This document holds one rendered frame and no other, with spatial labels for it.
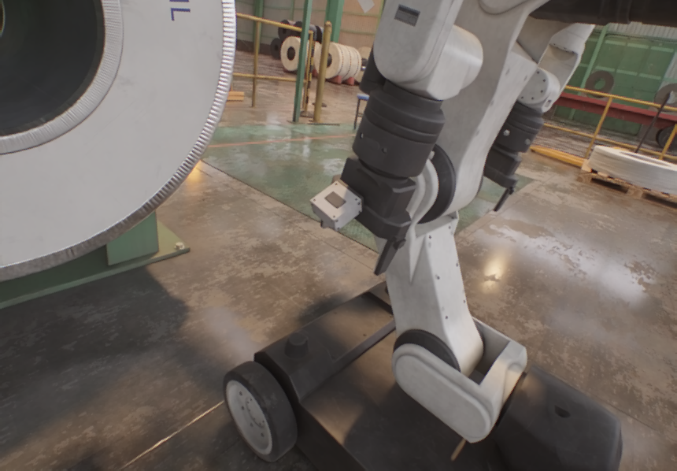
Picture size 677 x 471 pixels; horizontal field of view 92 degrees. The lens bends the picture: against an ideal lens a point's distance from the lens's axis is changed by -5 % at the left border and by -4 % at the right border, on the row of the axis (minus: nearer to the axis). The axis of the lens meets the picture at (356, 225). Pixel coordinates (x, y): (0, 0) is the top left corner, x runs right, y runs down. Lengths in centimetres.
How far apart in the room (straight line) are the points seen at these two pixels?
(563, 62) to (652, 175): 412
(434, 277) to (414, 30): 42
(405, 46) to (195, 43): 85
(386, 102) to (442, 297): 39
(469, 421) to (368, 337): 31
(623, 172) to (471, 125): 441
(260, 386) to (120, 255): 85
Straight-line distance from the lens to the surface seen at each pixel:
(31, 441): 102
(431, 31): 33
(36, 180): 106
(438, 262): 64
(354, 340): 85
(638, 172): 490
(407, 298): 67
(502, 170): 80
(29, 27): 179
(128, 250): 143
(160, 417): 97
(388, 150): 37
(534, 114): 78
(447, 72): 37
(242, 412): 88
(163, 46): 109
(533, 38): 66
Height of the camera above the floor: 77
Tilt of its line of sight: 25 degrees down
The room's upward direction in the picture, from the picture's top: 11 degrees clockwise
